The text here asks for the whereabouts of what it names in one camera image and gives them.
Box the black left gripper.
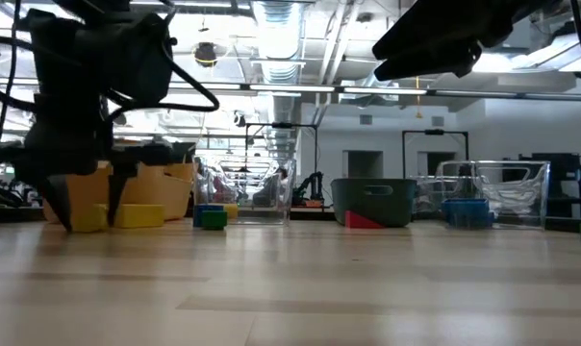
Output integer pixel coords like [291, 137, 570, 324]
[0, 93, 171, 234]

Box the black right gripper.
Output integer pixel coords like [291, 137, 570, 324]
[371, 0, 561, 82]

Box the small yellow cube block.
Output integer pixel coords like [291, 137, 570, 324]
[70, 203, 110, 234]

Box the yellow rectangular block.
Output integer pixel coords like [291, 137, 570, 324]
[113, 203, 166, 230]

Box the small green studded brick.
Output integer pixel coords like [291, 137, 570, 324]
[201, 210, 229, 231]

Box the blue studded brick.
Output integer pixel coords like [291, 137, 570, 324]
[441, 198, 494, 230]

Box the red wedge block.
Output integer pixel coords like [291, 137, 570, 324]
[344, 210, 386, 230]

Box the yellow plastic bin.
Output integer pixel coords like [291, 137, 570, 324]
[42, 161, 195, 225]

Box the dark object behind bin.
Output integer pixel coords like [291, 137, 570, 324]
[167, 141, 198, 164]

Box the long ceiling light bar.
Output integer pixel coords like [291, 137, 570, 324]
[167, 82, 429, 95]

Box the clear plastic bin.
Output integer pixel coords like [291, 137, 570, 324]
[192, 156, 297, 226]
[413, 161, 551, 230]

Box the teal plastic bin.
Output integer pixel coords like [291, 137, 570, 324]
[331, 178, 418, 229]

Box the black equipment rack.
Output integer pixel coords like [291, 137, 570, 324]
[518, 152, 581, 232]

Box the black round ceiling device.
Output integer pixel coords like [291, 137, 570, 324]
[193, 41, 218, 67]

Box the black gantry frame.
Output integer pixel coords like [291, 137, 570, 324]
[402, 128, 469, 179]
[244, 122, 319, 208]

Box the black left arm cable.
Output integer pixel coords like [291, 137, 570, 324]
[100, 36, 220, 121]

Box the silver ventilation duct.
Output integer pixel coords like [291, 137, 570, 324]
[250, 0, 305, 160]

